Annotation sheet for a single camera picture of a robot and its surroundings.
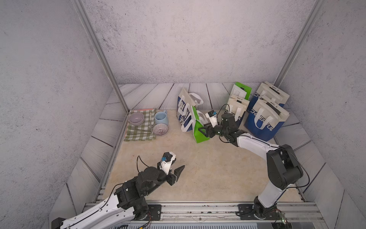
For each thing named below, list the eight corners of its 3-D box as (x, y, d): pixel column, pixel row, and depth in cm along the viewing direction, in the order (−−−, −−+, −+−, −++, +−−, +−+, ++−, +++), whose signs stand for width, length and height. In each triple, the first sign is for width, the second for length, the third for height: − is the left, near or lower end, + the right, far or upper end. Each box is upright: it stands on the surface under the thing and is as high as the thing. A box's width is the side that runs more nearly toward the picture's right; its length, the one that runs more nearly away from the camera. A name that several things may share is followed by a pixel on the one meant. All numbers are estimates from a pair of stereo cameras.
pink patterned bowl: (153, 135, 107) (152, 132, 104) (154, 126, 112) (154, 122, 109) (167, 135, 107) (167, 132, 104) (168, 126, 112) (168, 122, 109)
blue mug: (155, 125, 111) (153, 120, 107) (156, 115, 118) (155, 110, 114) (167, 125, 111) (166, 120, 107) (168, 115, 118) (168, 110, 114)
